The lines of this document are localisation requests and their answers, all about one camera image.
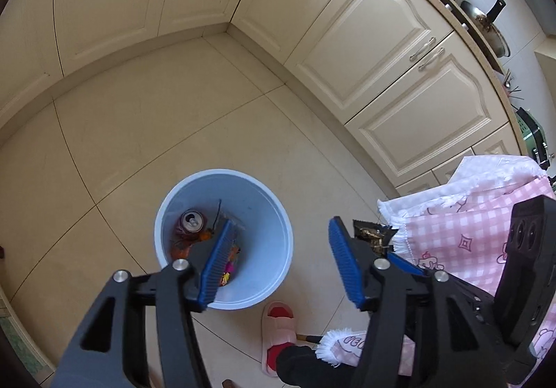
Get red drink can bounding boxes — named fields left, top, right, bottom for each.
left=175, top=210, right=205, bottom=241

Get twig with orange berries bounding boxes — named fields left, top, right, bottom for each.
left=197, top=198, right=224, bottom=241

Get pink slipper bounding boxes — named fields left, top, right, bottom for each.
left=261, top=301, right=298, bottom=378

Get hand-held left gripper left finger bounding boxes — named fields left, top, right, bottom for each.
left=50, top=218, right=237, bottom=388

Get light blue waste bin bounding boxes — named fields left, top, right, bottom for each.
left=154, top=170, right=294, bottom=311

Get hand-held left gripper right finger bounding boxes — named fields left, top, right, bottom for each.
left=328, top=216, right=509, bottom=388

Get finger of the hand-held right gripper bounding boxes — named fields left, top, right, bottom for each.
left=386, top=250, right=429, bottom=278

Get steel wok with lid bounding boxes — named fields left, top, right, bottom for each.
left=460, top=0, right=512, bottom=58

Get green floor mat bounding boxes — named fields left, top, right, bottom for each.
left=0, top=297, right=44, bottom=375

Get black gas stove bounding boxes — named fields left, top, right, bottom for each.
left=400, top=0, right=505, bottom=71

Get pink checkered tablecloth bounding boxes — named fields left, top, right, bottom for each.
left=315, top=155, right=556, bottom=378

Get green electric cooker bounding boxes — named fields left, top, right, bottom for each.
left=515, top=107, right=549, bottom=163

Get yellow snack bag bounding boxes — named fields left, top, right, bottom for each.
left=352, top=218, right=400, bottom=258

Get cream lower kitchen cabinets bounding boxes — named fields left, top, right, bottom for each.
left=0, top=0, right=528, bottom=197

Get orange peel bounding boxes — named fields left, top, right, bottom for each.
left=170, top=240, right=192, bottom=260

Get black trouser leg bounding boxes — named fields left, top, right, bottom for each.
left=276, top=345, right=361, bottom=388

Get colourful candy wrapper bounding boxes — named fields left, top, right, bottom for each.
left=219, top=240, right=242, bottom=288

